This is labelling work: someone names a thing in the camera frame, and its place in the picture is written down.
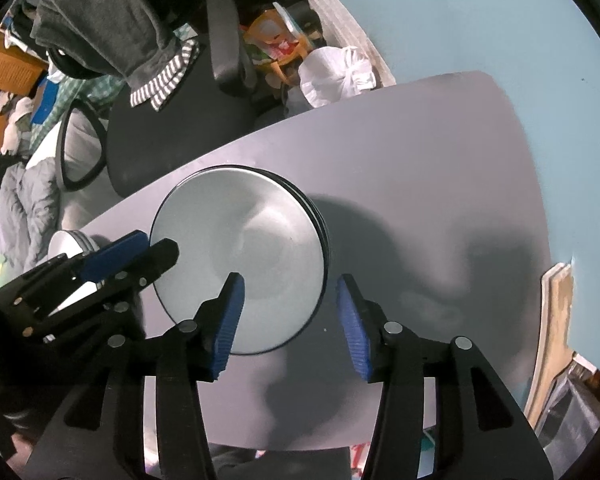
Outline grey quilted duvet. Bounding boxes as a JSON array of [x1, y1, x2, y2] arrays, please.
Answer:
[[0, 157, 61, 266]]

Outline white plastic bag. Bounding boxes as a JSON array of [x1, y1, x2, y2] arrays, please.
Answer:
[[297, 46, 378, 108]]

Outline white plate grey rim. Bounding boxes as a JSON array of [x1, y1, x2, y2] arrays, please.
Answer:
[[149, 166, 327, 357], [205, 163, 330, 271], [200, 164, 328, 271]]

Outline blue folder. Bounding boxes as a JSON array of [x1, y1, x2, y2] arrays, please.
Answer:
[[30, 77, 61, 126]]

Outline colourful snack bag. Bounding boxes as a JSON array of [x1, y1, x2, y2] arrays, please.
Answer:
[[242, 2, 313, 68]]

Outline silver foil bag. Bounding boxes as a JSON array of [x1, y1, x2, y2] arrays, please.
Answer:
[[535, 355, 600, 461]]

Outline dark grey garment striped cuffs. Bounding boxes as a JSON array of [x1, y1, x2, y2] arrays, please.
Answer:
[[30, 0, 201, 111]]

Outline wooden board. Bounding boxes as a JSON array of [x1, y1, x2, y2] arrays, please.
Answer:
[[524, 260, 576, 426]]

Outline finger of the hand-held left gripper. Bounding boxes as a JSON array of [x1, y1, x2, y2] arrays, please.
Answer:
[[100, 239, 181, 306], [70, 230, 151, 282]]

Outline wicker basket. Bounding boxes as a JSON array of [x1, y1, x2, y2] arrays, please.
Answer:
[[0, 45, 48, 151]]

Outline black office chair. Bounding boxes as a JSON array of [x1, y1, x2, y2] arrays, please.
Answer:
[[55, 0, 306, 198]]

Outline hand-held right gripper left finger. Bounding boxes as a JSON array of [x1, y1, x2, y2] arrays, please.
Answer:
[[27, 272, 246, 480]]

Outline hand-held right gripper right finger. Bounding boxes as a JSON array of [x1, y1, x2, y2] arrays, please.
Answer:
[[335, 274, 556, 480]]

